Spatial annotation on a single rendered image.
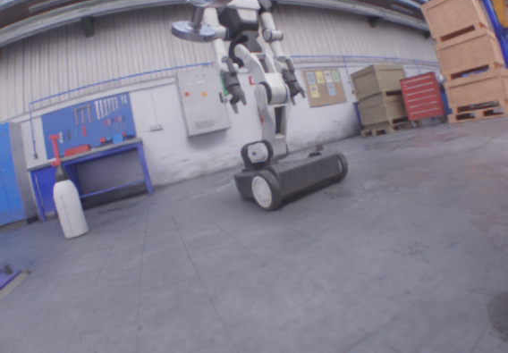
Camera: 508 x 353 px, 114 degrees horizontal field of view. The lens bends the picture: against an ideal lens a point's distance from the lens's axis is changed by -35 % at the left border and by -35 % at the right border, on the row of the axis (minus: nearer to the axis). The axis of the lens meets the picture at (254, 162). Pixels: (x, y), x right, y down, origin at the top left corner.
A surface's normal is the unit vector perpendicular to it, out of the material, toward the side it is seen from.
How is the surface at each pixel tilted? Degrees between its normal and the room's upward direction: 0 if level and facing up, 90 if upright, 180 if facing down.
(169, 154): 90
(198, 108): 90
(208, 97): 90
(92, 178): 90
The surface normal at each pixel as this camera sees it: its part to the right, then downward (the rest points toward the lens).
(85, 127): 0.38, -0.03
